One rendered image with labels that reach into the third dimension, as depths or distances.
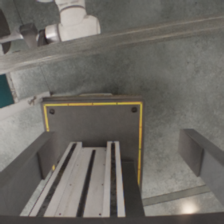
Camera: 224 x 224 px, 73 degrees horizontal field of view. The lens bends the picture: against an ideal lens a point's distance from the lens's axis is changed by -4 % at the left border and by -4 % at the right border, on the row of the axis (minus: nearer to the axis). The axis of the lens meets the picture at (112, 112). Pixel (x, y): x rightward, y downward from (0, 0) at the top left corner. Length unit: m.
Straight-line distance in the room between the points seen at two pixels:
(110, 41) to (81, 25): 0.14
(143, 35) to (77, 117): 0.69
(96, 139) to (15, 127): 0.85
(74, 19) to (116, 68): 0.73
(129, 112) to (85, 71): 0.53
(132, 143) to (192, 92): 0.71
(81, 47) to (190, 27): 0.37
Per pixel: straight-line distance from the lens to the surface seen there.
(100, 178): 0.86
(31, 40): 0.74
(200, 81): 1.53
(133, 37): 0.58
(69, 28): 0.67
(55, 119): 1.12
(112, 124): 1.06
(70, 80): 1.37
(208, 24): 0.67
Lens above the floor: 1.32
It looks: 75 degrees down
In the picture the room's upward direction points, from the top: 179 degrees counter-clockwise
